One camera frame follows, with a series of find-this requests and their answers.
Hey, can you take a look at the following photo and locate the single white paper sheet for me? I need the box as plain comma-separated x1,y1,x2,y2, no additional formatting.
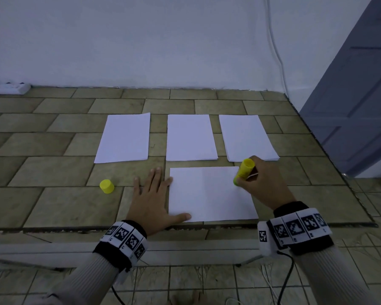
168,166,259,223

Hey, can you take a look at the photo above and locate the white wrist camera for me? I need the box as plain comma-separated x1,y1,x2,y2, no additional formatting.
257,220,279,258

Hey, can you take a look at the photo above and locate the left marker wristband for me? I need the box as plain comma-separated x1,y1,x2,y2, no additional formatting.
93,220,148,273

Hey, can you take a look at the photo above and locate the white power strip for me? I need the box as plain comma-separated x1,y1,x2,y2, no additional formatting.
0,81,32,95

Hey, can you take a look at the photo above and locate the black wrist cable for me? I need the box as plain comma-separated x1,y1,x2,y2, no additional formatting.
276,250,295,305
111,284,126,305

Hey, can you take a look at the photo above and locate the yellow glue stick cap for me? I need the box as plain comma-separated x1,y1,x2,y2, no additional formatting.
99,179,115,195

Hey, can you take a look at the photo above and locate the marker wristband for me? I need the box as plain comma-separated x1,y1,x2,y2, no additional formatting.
267,201,334,256
93,220,148,273

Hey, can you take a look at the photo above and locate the person's left forearm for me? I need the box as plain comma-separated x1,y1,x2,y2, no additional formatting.
22,251,127,305

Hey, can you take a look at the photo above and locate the grey-blue door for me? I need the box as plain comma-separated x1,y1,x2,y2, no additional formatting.
299,0,381,178

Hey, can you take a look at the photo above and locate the white paper stack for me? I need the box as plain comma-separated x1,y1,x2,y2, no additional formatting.
94,112,151,164
166,114,218,162
219,115,280,162

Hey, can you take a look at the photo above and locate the right marker wristband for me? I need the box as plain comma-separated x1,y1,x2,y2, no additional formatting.
267,201,334,256

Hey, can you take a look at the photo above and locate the white wall cable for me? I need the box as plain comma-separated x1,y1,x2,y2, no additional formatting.
266,0,290,94

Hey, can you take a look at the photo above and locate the person's right hand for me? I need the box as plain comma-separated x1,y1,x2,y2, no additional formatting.
236,155,297,211

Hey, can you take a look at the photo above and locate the white floor cable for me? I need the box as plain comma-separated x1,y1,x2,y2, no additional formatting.
260,263,279,305

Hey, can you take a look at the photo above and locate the person's right forearm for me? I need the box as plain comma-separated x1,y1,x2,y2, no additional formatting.
291,244,381,305

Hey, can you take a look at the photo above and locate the yellow glue stick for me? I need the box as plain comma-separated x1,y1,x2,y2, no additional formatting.
233,158,255,187

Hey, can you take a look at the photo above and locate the person's left hand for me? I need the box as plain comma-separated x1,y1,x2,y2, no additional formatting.
126,167,192,237

